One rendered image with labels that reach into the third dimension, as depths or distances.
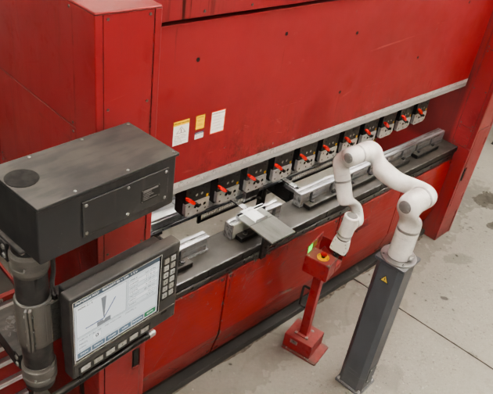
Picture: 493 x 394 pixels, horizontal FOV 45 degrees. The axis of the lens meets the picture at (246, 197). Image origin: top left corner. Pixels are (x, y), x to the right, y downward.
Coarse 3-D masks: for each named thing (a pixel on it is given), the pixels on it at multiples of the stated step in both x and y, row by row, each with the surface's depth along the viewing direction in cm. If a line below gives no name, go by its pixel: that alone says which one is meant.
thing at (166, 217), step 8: (328, 160) 407; (312, 168) 397; (288, 176) 382; (264, 184) 367; (272, 184) 373; (240, 192) 353; (160, 208) 321; (168, 208) 322; (208, 208) 340; (216, 208) 344; (152, 216) 314; (160, 216) 315; (168, 216) 318; (176, 216) 322; (184, 216) 327; (192, 216) 332; (152, 224) 311; (160, 224) 316; (168, 224) 322; (176, 224) 326; (152, 232) 315
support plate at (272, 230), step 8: (272, 216) 326; (248, 224) 317; (256, 224) 318; (264, 224) 319; (272, 224) 320; (280, 224) 321; (256, 232) 313; (264, 232) 313; (272, 232) 314; (280, 232) 315; (288, 232) 316; (272, 240) 308
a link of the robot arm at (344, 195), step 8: (336, 184) 322; (344, 184) 320; (336, 192) 324; (344, 192) 321; (352, 192) 324; (344, 200) 322; (352, 200) 324; (352, 208) 333; (360, 208) 331; (360, 216) 332; (360, 224) 332
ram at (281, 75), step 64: (320, 0) 280; (384, 0) 312; (448, 0) 359; (192, 64) 239; (256, 64) 266; (320, 64) 300; (384, 64) 344; (448, 64) 403; (192, 128) 258; (256, 128) 289; (320, 128) 330
